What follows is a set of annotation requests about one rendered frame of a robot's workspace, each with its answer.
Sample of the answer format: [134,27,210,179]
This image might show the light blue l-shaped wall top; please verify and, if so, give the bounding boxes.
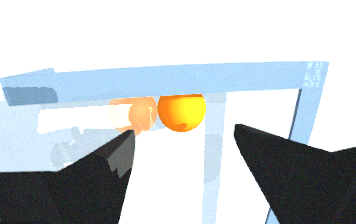
[0,61,330,145]

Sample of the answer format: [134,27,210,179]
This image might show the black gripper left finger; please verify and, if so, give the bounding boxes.
[0,129,136,224]

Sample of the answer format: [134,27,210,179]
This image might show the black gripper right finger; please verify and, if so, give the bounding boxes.
[233,123,356,224]

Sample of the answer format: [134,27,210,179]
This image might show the clear low walls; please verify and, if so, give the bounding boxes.
[22,56,317,224]

